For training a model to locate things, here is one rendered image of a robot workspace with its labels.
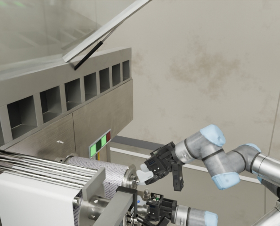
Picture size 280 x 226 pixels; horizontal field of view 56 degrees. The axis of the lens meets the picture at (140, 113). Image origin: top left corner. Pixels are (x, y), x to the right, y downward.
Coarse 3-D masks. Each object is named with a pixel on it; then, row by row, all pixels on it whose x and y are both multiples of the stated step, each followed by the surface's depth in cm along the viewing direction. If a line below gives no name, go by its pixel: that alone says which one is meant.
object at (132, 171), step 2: (70, 158) 105; (68, 160) 104; (130, 170) 96; (132, 170) 98; (134, 170) 100; (128, 172) 95; (130, 172) 96; (132, 172) 98; (134, 172) 100; (128, 174) 95; (130, 174) 96; (128, 176) 95; (126, 178) 94; (128, 178) 95; (126, 180) 93; (126, 182) 93; (126, 184) 93; (124, 186) 93; (126, 186) 93
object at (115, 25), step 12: (144, 0) 92; (132, 12) 95; (120, 24) 102; (96, 36) 102; (108, 36) 105; (84, 48) 106; (96, 48) 108; (84, 60) 111; (12, 72) 86; (24, 72) 90
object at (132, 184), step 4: (132, 176) 96; (136, 176) 98; (128, 180) 95; (132, 180) 95; (136, 180) 99; (128, 184) 95; (132, 184) 95; (136, 184) 100; (132, 188) 96; (136, 188) 100
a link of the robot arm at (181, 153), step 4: (176, 144) 89; (180, 144) 87; (184, 144) 92; (176, 148) 87; (180, 148) 86; (184, 148) 85; (176, 152) 87; (180, 152) 86; (184, 152) 85; (180, 156) 86; (184, 156) 85; (188, 156) 85; (180, 160) 87; (184, 160) 86; (188, 160) 86; (192, 160) 86
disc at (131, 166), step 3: (129, 165) 96; (132, 165) 99; (129, 168) 96; (132, 168) 99; (135, 168) 102; (126, 171) 94; (126, 174) 93; (123, 177) 92; (126, 177) 94; (123, 180) 92; (123, 183) 92; (123, 186) 92
